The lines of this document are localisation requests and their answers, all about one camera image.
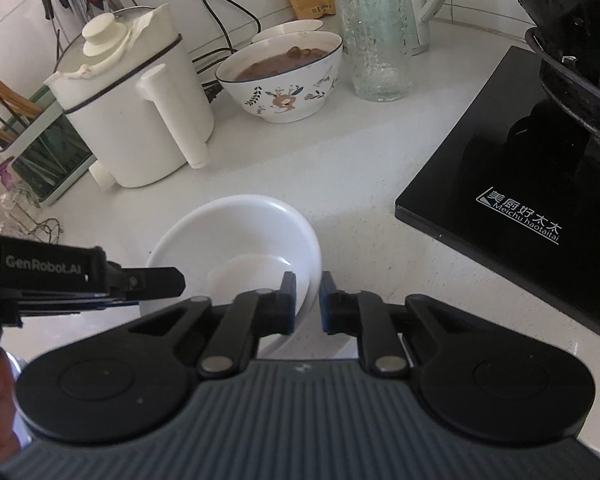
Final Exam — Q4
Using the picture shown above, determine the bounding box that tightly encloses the patterned bowl brown food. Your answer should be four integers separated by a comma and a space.
215, 30, 343, 124

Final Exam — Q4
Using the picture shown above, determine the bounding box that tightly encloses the wire glass drying rack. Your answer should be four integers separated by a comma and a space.
0, 157, 62, 244

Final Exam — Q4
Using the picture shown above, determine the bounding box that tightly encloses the textured drinking glass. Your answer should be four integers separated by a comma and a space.
336, 0, 415, 102

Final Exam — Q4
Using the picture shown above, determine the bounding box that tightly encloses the black frying pan on stove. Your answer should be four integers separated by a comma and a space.
517, 0, 600, 163

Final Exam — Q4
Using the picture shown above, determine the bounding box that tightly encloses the green chopstick holder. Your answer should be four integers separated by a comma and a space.
0, 79, 96, 205

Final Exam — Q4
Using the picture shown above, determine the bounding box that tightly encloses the small white ceramic bowl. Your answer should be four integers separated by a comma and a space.
147, 195, 322, 326

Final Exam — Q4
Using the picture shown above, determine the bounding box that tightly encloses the black induction cooktop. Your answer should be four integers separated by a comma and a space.
394, 47, 600, 335

